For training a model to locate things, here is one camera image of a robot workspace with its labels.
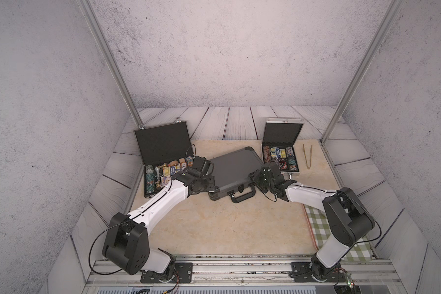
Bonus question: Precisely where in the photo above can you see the green checkered cloth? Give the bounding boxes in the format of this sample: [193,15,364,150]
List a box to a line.
[304,205,374,262]

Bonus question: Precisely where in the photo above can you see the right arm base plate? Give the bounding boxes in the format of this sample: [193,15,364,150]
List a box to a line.
[289,262,347,283]

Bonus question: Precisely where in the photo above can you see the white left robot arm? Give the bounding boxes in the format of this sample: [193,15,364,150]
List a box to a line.
[102,156,215,280]

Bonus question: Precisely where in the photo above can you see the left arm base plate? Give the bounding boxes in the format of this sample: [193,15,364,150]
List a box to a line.
[140,262,193,284]

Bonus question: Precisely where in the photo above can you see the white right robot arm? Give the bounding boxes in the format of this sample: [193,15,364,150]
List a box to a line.
[249,162,377,276]

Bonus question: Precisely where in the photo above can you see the Texas Hold'em card box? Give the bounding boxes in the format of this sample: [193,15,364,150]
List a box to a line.
[162,165,181,177]

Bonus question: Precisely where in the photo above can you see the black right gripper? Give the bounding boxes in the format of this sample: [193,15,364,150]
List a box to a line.
[247,169,274,194]

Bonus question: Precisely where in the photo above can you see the silver trophy cup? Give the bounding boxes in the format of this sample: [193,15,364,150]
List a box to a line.
[153,166,163,181]

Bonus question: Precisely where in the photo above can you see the wooden tongs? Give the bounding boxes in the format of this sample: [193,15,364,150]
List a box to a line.
[303,145,313,170]

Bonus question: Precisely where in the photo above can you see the small silver poker case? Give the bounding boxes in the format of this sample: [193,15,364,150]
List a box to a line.
[262,118,304,174]

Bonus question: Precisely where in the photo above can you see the black poker case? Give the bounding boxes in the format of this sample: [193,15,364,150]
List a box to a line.
[134,121,194,197]
[208,147,263,203]

